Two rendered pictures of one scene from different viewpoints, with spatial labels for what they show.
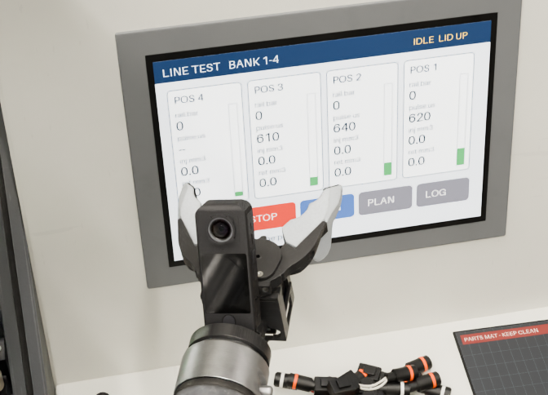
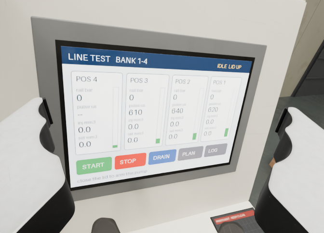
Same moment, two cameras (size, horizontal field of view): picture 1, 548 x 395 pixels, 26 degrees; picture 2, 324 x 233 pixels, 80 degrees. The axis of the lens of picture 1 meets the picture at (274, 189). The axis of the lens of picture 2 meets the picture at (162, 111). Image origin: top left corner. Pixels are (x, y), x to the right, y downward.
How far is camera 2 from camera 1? 1.02 m
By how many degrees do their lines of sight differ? 18
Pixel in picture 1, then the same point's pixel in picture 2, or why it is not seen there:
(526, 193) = (246, 152)
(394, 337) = (184, 221)
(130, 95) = (42, 70)
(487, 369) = not seen: outside the picture
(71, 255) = not seen: outside the picture
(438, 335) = (204, 219)
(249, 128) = (125, 105)
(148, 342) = not seen: outside the picture
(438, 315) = (203, 209)
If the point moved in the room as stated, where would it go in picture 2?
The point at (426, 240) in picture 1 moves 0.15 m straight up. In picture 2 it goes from (205, 174) to (223, 129)
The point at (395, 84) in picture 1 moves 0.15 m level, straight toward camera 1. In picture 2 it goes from (205, 89) to (224, 130)
